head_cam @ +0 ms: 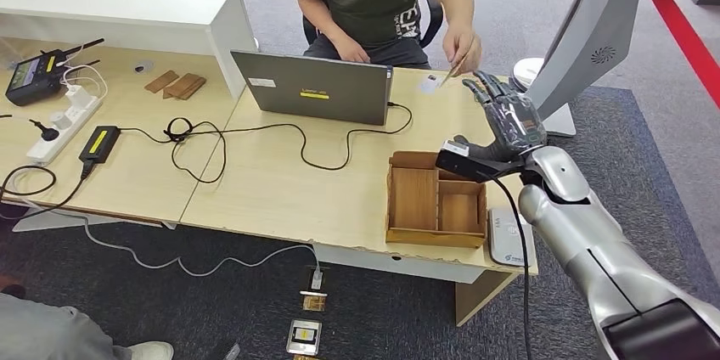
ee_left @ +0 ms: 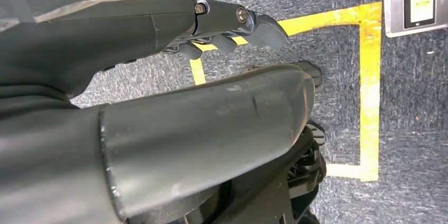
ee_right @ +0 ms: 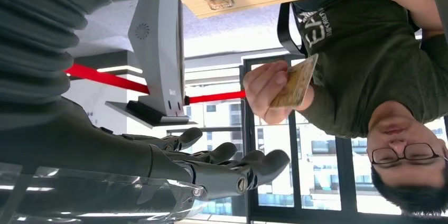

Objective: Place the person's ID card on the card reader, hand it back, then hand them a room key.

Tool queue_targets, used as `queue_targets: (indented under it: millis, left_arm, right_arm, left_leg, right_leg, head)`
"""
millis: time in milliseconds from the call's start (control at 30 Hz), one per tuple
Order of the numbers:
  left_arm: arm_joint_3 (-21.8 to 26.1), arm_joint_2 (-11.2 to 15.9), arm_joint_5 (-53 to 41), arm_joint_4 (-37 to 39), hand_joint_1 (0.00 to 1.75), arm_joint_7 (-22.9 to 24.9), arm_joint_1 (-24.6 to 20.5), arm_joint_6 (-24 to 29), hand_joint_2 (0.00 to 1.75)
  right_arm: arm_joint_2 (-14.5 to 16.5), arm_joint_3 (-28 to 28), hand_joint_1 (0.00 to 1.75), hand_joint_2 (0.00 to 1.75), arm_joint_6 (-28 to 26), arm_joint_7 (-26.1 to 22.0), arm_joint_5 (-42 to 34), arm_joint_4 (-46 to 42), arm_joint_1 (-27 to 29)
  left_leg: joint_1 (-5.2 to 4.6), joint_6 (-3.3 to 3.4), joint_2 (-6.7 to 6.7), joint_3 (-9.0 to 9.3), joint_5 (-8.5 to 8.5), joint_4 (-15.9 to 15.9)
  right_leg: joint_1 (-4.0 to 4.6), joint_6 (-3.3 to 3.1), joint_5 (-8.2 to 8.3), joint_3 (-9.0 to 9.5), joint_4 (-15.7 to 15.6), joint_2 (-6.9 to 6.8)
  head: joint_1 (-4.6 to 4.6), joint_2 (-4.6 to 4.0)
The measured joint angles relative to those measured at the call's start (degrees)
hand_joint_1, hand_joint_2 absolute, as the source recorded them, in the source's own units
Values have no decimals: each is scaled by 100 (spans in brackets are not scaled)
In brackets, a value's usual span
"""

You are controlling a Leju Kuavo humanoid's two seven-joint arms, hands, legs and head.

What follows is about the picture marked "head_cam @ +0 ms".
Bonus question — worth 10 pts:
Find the person's right hand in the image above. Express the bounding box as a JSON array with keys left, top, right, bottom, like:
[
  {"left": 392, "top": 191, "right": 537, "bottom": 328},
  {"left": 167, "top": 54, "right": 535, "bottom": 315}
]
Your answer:
[{"left": 331, "top": 33, "right": 371, "bottom": 64}]

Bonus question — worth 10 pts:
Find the person's left hand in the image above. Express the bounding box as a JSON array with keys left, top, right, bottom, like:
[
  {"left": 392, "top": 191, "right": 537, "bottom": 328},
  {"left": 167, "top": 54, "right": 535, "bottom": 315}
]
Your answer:
[{"left": 442, "top": 22, "right": 484, "bottom": 76}]

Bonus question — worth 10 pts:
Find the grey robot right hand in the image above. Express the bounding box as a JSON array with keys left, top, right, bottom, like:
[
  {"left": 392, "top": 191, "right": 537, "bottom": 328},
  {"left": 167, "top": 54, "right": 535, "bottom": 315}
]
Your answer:
[{"left": 453, "top": 69, "right": 548, "bottom": 165}]

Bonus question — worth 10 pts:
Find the white ID card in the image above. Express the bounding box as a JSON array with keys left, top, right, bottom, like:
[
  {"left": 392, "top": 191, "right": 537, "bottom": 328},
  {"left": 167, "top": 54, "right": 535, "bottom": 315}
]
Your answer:
[{"left": 417, "top": 74, "right": 446, "bottom": 95}]

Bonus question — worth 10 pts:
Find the grey card reader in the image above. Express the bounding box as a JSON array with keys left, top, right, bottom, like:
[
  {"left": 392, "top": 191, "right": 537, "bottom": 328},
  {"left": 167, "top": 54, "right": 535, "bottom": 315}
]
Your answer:
[{"left": 487, "top": 208, "right": 532, "bottom": 268}]

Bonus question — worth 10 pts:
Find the thin wooden card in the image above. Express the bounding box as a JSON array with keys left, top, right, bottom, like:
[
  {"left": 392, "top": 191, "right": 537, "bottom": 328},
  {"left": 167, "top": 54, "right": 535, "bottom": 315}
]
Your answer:
[
  {"left": 178, "top": 76, "right": 207, "bottom": 101},
  {"left": 143, "top": 69, "right": 180, "bottom": 93},
  {"left": 162, "top": 71, "right": 202, "bottom": 100}
]

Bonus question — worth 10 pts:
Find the bystander person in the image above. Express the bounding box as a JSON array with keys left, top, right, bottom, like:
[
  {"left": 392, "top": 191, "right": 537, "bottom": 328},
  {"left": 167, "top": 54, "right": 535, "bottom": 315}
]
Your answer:
[{"left": 0, "top": 275, "right": 176, "bottom": 360}]

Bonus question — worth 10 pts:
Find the black office chair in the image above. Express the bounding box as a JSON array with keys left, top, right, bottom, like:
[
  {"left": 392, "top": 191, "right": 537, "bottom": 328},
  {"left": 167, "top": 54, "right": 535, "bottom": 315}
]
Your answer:
[{"left": 302, "top": 0, "right": 446, "bottom": 49}]

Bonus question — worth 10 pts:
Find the white round base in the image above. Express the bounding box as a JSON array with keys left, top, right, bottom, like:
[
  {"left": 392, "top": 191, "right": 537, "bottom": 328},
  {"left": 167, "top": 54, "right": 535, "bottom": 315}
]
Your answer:
[{"left": 513, "top": 57, "right": 546, "bottom": 92}]

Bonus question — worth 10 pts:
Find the grey laptop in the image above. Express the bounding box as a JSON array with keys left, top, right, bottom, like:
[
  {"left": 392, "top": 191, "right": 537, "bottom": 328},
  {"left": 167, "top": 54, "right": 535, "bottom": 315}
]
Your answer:
[{"left": 230, "top": 50, "right": 394, "bottom": 127}]

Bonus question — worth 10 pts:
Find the silver floor socket box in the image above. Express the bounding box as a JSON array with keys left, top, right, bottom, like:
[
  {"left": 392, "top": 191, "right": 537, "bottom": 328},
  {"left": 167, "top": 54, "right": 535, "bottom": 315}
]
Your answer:
[{"left": 285, "top": 318, "right": 323, "bottom": 357}]

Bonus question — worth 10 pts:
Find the open brass floor socket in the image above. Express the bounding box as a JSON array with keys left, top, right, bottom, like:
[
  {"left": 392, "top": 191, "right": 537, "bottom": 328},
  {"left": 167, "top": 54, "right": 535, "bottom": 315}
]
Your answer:
[{"left": 298, "top": 265, "right": 329, "bottom": 312}]

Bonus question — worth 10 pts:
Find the white kiosk screen stand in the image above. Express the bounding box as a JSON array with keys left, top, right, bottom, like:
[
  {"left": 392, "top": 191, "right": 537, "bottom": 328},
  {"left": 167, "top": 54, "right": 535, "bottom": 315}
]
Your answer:
[{"left": 513, "top": 0, "right": 699, "bottom": 138}]

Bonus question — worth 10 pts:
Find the wooden compartment organizer tray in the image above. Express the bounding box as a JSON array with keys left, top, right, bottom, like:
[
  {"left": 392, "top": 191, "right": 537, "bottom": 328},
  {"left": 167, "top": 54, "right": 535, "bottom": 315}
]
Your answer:
[{"left": 385, "top": 150, "right": 489, "bottom": 250}]

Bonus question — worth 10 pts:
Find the dark grey floor rug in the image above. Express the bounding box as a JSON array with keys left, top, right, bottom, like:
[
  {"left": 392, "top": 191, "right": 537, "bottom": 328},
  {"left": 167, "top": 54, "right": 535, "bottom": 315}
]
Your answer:
[{"left": 0, "top": 83, "right": 720, "bottom": 360}]

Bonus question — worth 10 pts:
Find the white desk foot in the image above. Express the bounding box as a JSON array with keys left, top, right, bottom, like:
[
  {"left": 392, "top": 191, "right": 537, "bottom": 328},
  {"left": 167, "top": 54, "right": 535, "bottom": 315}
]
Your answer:
[{"left": 11, "top": 210, "right": 177, "bottom": 232}]

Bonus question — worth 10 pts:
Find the white desk shelf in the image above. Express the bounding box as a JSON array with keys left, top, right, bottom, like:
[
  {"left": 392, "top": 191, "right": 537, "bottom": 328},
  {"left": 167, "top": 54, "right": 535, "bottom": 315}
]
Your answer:
[{"left": 0, "top": 0, "right": 260, "bottom": 100}]

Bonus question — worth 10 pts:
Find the black power brick yellow label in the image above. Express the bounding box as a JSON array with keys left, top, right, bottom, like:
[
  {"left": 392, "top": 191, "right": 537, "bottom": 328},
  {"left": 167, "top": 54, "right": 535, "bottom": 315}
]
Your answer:
[{"left": 78, "top": 125, "right": 121, "bottom": 165}]

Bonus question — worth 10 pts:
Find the white charger adapter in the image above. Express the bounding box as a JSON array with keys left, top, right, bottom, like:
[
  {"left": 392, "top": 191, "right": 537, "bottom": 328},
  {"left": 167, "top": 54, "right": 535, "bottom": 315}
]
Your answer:
[{"left": 65, "top": 83, "right": 96, "bottom": 110}]

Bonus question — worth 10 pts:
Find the white power strip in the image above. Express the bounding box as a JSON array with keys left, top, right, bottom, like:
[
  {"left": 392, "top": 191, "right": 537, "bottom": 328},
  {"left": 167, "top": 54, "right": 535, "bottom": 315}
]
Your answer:
[{"left": 25, "top": 93, "right": 104, "bottom": 165}]

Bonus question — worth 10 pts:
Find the black remote controller with antennas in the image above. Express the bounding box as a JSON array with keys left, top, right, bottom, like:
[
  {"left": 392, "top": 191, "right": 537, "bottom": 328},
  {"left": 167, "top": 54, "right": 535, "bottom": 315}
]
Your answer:
[{"left": 5, "top": 37, "right": 106, "bottom": 107}]

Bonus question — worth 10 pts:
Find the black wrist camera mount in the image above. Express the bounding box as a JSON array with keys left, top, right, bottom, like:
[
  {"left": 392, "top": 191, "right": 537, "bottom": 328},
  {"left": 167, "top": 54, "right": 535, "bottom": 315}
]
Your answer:
[{"left": 434, "top": 140, "right": 527, "bottom": 184}]

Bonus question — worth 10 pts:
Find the black laptop charger cable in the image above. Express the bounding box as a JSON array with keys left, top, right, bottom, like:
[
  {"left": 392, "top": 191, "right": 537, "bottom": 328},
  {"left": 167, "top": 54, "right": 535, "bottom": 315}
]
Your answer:
[{"left": 114, "top": 100, "right": 414, "bottom": 185}]

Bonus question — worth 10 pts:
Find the white floor cable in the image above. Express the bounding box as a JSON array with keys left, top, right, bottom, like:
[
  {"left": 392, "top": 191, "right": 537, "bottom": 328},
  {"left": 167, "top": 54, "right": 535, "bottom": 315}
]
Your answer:
[{"left": 7, "top": 166, "right": 325, "bottom": 290}]

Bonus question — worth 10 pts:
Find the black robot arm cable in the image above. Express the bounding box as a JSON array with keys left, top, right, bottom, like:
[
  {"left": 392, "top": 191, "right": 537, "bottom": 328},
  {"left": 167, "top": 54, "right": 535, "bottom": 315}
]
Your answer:
[{"left": 494, "top": 174, "right": 536, "bottom": 360}]

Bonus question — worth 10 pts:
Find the black mains cable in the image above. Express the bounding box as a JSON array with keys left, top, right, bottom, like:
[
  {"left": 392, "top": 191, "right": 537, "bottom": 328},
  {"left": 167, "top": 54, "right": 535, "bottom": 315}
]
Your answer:
[{"left": 0, "top": 162, "right": 93, "bottom": 222}]

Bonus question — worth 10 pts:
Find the thin white charging cable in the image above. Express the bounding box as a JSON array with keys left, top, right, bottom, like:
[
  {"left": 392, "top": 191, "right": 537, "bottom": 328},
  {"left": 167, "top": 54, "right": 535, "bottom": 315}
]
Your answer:
[{"left": 54, "top": 47, "right": 109, "bottom": 101}]

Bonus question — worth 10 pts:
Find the black plug with cable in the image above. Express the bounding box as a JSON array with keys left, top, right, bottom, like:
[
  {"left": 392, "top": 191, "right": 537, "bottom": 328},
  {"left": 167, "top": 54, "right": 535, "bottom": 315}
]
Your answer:
[{"left": 0, "top": 113, "right": 61, "bottom": 143}]

